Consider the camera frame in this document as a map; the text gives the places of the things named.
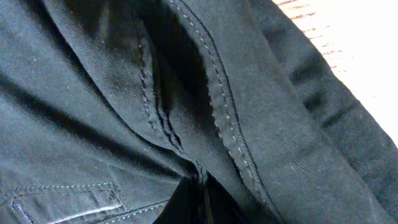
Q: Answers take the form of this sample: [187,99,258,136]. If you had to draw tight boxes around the black shorts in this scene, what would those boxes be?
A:
[1,0,397,224]

